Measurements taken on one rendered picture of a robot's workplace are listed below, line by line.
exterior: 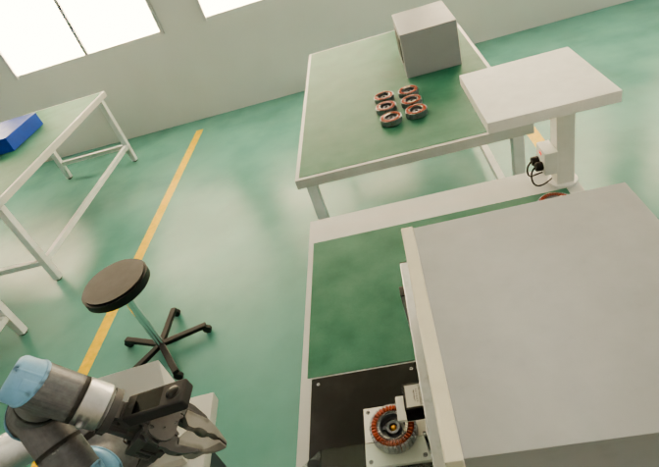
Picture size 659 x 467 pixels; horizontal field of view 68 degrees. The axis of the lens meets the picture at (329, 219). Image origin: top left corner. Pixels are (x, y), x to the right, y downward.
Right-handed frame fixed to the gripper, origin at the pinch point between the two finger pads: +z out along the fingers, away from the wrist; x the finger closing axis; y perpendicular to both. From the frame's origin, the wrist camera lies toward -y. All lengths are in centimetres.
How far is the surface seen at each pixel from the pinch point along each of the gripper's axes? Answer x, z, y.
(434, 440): 3.3, 25.4, -26.5
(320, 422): -24.0, 33.3, 18.8
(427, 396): -4.5, 25.4, -26.4
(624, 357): 7, 26, -59
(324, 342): -51, 35, 20
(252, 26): -465, -18, 83
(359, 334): -52, 42, 12
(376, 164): -151, 51, 4
